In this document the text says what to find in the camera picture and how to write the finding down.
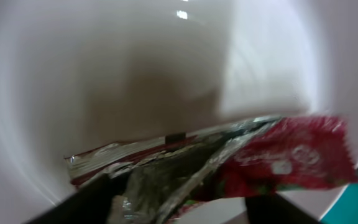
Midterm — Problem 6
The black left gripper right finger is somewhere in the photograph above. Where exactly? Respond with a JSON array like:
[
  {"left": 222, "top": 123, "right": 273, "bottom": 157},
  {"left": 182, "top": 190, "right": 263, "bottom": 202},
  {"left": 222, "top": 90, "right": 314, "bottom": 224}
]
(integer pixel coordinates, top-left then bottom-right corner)
[{"left": 244, "top": 194, "right": 321, "bottom": 224}]

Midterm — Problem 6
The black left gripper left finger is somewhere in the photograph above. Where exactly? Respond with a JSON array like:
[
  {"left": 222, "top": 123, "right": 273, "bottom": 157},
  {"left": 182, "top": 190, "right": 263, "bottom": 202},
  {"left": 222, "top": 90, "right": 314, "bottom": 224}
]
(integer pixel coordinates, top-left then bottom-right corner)
[{"left": 27, "top": 174, "right": 126, "bottom": 224}]

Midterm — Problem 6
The red foil snack wrapper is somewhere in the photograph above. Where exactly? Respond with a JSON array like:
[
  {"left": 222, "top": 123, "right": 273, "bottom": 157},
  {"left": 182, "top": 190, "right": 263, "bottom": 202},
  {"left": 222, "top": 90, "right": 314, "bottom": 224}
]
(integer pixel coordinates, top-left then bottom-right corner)
[{"left": 65, "top": 116, "right": 358, "bottom": 223}]

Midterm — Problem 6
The large white plate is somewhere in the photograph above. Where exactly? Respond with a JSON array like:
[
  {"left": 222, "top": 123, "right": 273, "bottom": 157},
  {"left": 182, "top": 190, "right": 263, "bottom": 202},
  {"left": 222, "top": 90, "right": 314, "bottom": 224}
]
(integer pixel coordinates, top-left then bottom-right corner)
[{"left": 0, "top": 0, "right": 358, "bottom": 223}]

